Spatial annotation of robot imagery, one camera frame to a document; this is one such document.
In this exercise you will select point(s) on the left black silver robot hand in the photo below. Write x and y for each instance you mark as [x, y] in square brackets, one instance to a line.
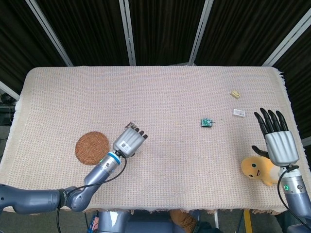
[128, 143]

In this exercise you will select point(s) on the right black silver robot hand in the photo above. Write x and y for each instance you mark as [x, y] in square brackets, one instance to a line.
[280, 148]

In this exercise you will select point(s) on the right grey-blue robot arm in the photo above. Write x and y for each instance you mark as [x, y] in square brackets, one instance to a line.
[295, 191]

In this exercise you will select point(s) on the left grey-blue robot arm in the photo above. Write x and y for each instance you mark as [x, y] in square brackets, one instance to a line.
[97, 177]

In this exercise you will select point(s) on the brown woven round coaster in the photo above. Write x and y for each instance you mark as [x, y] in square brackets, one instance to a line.
[90, 145]

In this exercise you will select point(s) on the yellow plush toy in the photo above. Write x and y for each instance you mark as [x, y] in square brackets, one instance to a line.
[252, 167]

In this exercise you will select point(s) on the beige woven tablecloth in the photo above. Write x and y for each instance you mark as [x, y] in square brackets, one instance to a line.
[170, 97]

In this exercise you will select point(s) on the small yellow eraser box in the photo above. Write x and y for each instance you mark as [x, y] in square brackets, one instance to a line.
[235, 94]

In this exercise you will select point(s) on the yellow upright bar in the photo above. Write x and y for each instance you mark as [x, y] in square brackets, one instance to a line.
[247, 218]

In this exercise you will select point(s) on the small green toy tank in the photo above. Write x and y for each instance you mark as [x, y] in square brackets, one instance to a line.
[206, 122]

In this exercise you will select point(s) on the grey-blue robot torso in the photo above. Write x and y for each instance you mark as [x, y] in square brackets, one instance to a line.
[136, 223]

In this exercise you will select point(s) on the brown fuzzy object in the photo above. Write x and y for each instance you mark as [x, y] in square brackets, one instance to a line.
[183, 219]

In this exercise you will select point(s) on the white table leg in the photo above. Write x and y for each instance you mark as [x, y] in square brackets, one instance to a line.
[216, 219]

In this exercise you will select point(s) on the dark equipment clutter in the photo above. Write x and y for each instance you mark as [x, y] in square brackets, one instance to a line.
[6, 109]

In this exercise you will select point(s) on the grey aluminium frame post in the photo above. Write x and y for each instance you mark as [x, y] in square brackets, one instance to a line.
[286, 38]
[200, 31]
[8, 89]
[127, 31]
[48, 34]

